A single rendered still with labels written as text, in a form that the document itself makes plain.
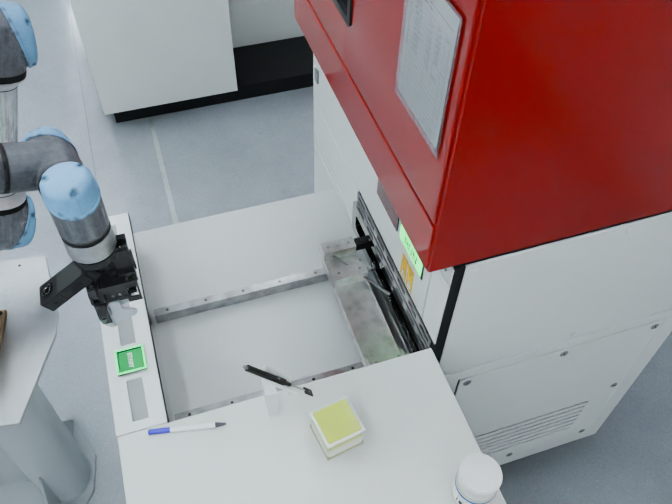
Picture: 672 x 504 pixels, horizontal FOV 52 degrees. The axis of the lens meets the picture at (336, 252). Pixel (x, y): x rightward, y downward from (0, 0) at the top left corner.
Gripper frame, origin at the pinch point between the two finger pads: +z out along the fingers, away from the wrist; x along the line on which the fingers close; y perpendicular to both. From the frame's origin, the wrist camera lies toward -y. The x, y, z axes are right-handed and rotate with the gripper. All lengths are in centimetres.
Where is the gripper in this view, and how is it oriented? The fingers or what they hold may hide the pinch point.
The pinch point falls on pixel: (109, 321)
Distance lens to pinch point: 129.7
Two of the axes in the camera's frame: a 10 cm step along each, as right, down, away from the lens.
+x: -3.1, -7.4, 5.9
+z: -0.2, 6.3, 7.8
